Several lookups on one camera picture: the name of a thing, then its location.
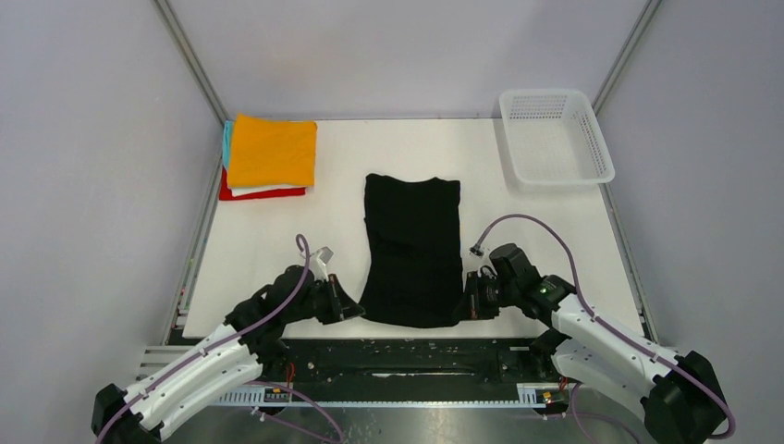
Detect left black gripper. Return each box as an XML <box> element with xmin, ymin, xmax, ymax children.
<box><xmin>285</xmin><ymin>272</ymin><xmax>364</xmax><ymax>325</ymax></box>

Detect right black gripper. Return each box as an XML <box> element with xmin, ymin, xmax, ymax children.
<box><xmin>451</xmin><ymin>270</ymin><xmax>520</xmax><ymax>322</ymax></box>

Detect black t shirt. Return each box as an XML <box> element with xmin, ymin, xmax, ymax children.
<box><xmin>360</xmin><ymin>174</ymin><xmax>463</xmax><ymax>328</ymax></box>

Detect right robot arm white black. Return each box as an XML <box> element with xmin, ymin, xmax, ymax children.
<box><xmin>454</xmin><ymin>243</ymin><xmax>729</xmax><ymax>443</ymax></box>

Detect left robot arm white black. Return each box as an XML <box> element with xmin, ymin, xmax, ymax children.
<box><xmin>91</xmin><ymin>265</ymin><xmax>365</xmax><ymax>443</ymax></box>

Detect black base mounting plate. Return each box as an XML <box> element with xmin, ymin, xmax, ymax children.
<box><xmin>260</xmin><ymin>339</ymin><xmax>561</xmax><ymax>401</ymax></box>

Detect folded white t shirt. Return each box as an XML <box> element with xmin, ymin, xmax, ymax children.
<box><xmin>225</xmin><ymin>170</ymin><xmax>308</xmax><ymax>199</ymax></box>

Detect folded red t shirt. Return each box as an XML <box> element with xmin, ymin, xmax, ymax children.
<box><xmin>218</xmin><ymin>168</ymin><xmax>308</xmax><ymax>203</ymax></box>

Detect white plastic basket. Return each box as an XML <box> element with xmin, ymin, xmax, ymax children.
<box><xmin>498</xmin><ymin>88</ymin><xmax>616</xmax><ymax>186</ymax></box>

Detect folded orange t shirt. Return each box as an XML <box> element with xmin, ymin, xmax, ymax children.
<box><xmin>227</xmin><ymin>114</ymin><xmax>318</xmax><ymax>189</ymax></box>

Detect folded cyan t shirt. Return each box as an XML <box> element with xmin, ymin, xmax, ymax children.
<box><xmin>221</xmin><ymin>120</ymin><xmax>235</xmax><ymax>171</ymax></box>

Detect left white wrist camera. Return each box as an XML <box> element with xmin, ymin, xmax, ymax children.
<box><xmin>309</xmin><ymin>247</ymin><xmax>334</xmax><ymax>280</ymax></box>

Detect white slotted cable duct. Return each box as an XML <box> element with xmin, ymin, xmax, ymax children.
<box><xmin>210</xmin><ymin>384</ymin><xmax>548</xmax><ymax>409</ymax></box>

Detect aluminium frame rail right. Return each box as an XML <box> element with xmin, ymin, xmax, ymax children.
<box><xmin>592</xmin><ymin>0</ymin><xmax>664</xmax><ymax>116</ymax></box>

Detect aluminium frame rail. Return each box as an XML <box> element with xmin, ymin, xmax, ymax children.
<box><xmin>592</xmin><ymin>0</ymin><xmax>664</xmax><ymax>116</ymax></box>
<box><xmin>152</xmin><ymin>0</ymin><xmax>229</xmax><ymax>125</ymax></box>

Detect aluminium frame rail left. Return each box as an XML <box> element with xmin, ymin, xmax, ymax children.
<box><xmin>152</xmin><ymin>0</ymin><xmax>229</xmax><ymax>125</ymax></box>

